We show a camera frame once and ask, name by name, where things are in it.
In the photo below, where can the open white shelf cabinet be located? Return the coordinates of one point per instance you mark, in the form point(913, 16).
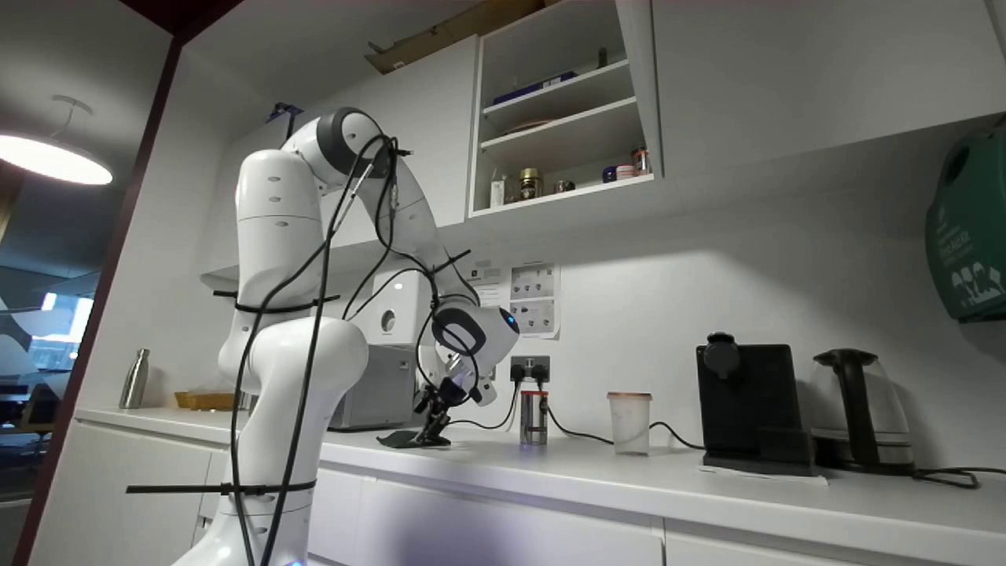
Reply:
point(567, 136)

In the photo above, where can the small white bottle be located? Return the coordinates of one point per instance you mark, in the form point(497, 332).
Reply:
point(497, 190)

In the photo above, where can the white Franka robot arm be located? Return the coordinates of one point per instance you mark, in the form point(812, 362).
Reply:
point(301, 366)

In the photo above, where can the steel thermos flask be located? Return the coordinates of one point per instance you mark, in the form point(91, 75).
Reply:
point(133, 378)

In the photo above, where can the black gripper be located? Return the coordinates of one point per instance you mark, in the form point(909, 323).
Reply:
point(445, 398)

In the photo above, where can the metal can with red band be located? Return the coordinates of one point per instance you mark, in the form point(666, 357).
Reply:
point(531, 416)

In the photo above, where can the shallow wooden bowl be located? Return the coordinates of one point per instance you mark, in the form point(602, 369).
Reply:
point(207, 401)

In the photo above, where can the translucent plastic cup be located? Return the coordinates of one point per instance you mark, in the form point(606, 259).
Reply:
point(630, 425)

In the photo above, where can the dark brown door frame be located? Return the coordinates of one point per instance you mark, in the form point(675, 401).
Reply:
point(99, 284)

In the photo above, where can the round ceiling lamp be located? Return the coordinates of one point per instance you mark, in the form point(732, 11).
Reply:
point(50, 158)

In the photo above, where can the white notice with socket photo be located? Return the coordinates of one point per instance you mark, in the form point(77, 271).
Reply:
point(531, 279)
point(531, 318)

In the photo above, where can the black coffee machine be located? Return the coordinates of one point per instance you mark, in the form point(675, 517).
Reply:
point(756, 408)

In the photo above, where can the small gold jar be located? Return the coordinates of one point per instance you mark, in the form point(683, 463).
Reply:
point(530, 182)

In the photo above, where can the white base cabinet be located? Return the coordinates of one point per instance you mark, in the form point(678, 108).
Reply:
point(505, 523)

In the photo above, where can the black thin stand pole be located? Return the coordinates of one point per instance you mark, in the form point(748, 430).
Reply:
point(285, 110)

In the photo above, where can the green round object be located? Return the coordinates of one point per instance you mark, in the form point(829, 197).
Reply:
point(968, 231)

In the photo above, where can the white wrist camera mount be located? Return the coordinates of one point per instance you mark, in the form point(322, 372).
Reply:
point(481, 384)

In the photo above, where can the small white wall label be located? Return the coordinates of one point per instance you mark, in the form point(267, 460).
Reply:
point(486, 271)

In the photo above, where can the wide white wall cabinet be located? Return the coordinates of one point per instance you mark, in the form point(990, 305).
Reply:
point(829, 73)

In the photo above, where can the dark pen on shelf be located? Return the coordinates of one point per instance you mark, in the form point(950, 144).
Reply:
point(535, 87)

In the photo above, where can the small red and white container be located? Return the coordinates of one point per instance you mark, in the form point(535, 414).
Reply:
point(632, 164)

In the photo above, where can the chrome double wall socket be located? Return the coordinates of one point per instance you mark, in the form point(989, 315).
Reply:
point(531, 366)

